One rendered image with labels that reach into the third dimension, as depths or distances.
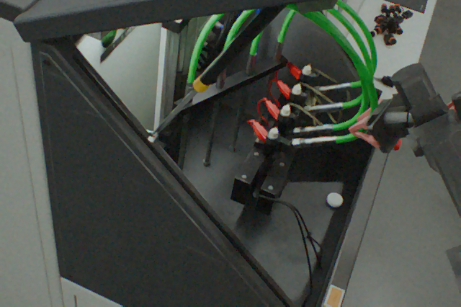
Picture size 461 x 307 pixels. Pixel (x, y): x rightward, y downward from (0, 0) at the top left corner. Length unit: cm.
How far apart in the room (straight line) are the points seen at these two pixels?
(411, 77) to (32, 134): 63
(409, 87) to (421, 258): 167
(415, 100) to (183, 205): 41
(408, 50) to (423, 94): 84
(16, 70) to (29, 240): 49
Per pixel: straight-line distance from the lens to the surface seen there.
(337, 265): 129
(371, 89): 111
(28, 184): 116
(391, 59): 179
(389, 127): 110
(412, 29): 195
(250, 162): 137
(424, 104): 102
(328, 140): 122
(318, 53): 150
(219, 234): 99
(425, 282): 257
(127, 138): 91
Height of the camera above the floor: 199
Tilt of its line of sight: 46 degrees down
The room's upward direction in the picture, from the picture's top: 12 degrees clockwise
